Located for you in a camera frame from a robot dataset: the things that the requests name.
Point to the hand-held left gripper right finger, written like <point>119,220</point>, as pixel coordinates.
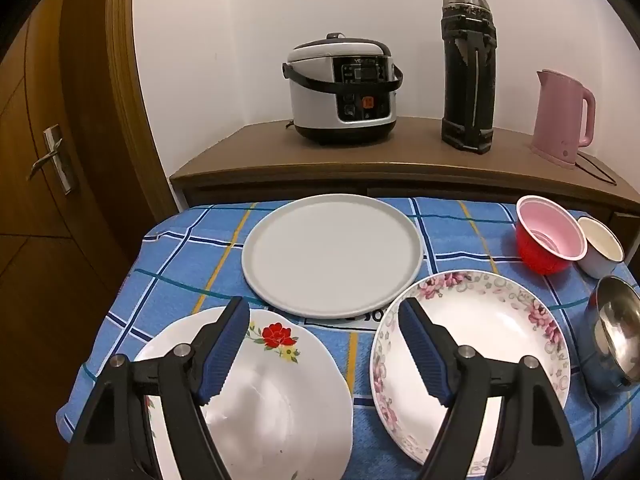
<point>425,355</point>

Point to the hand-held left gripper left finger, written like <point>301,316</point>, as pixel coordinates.
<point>225,355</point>

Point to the white plate pink floral rim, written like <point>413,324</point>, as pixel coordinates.
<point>480,320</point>

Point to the white plate with red rose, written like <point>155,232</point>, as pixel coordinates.
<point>295,410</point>

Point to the grey round plate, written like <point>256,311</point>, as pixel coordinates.
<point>330,255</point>

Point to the red bowl pink inside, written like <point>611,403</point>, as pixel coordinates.
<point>547,232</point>

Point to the stainless steel bowl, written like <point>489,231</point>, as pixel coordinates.
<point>617,330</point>

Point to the white enamel bowl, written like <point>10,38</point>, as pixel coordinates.
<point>602,245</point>

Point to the white cloth label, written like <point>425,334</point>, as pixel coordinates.
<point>367,317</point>

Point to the blue plaid cloth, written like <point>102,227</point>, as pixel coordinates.
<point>190,270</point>

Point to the brown wooden door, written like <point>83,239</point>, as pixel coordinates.
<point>75,270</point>

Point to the brown wooden cabinet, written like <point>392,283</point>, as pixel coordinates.
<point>400,155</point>

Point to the pink electric kettle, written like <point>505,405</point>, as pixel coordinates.
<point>555,120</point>

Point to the black thermos flask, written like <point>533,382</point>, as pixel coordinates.
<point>467,85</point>

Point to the white black rice cooker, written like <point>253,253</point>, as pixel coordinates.
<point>315,95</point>

